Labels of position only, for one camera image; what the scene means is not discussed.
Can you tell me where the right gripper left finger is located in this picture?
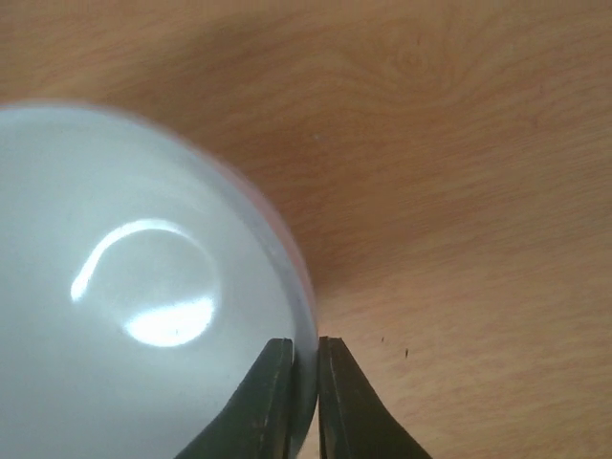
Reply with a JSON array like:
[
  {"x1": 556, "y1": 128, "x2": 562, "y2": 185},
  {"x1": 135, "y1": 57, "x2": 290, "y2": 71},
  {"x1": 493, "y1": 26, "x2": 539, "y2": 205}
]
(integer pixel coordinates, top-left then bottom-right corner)
[{"x1": 177, "y1": 339, "x2": 294, "y2": 459}]

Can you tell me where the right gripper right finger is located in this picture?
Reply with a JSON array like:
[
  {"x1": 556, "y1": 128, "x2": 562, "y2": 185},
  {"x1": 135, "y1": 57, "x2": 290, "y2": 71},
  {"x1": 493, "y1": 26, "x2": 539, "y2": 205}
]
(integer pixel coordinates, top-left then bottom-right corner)
[{"x1": 317, "y1": 337, "x2": 430, "y2": 459}]

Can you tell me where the bowl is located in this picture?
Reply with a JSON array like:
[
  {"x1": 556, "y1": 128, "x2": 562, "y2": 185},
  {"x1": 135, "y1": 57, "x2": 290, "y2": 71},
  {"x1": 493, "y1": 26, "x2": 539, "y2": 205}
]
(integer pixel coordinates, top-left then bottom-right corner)
[{"x1": 1, "y1": 103, "x2": 317, "y2": 458}]

